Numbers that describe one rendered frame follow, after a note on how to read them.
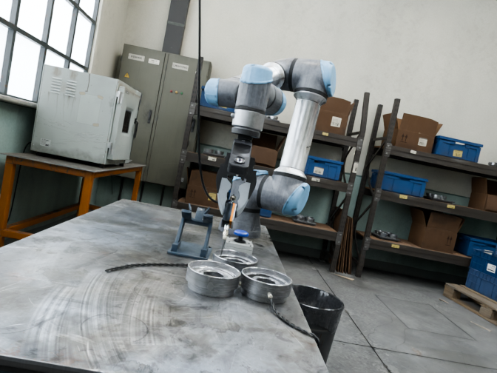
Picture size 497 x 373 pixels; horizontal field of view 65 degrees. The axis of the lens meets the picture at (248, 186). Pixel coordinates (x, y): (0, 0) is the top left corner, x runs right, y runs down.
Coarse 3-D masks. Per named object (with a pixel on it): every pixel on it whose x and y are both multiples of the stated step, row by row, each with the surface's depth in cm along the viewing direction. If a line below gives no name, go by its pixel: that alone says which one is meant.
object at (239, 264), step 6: (216, 252) 92; (222, 252) 94; (228, 252) 94; (234, 252) 95; (240, 252) 95; (216, 258) 87; (222, 258) 86; (228, 258) 91; (234, 258) 92; (246, 258) 94; (252, 258) 93; (228, 264) 85; (234, 264) 85; (240, 264) 85; (246, 264) 85; (252, 264) 86; (240, 270) 85
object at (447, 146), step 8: (440, 136) 434; (440, 144) 436; (448, 144) 438; (456, 144) 474; (464, 144) 440; (472, 144) 438; (480, 144) 439; (432, 152) 447; (440, 152) 438; (448, 152) 438; (456, 152) 440; (464, 152) 441; (472, 152) 441; (464, 160) 442; (472, 160) 442
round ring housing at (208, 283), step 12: (192, 264) 79; (204, 264) 81; (216, 264) 82; (192, 276) 73; (204, 276) 72; (216, 276) 79; (192, 288) 74; (204, 288) 72; (216, 288) 72; (228, 288) 73
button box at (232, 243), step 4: (228, 240) 103; (232, 240) 104; (236, 240) 103; (244, 240) 107; (228, 244) 100; (232, 244) 100; (236, 244) 100; (240, 244) 101; (244, 244) 102; (248, 244) 103; (252, 244) 104; (228, 248) 100; (232, 248) 101; (236, 248) 101; (240, 248) 101; (244, 248) 101; (248, 248) 101; (252, 248) 101; (248, 252) 101
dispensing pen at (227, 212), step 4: (232, 196) 96; (232, 200) 96; (228, 204) 94; (232, 204) 94; (228, 208) 93; (224, 212) 93; (228, 212) 93; (224, 216) 92; (228, 216) 92; (224, 220) 92; (228, 220) 92; (224, 224) 94; (228, 224) 93; (224, 228) 92; (228, 228) 92; (224, 232) 92; (228, 232) 92; (224, 236) 91; (224, 240) 91; (220, 256) 89
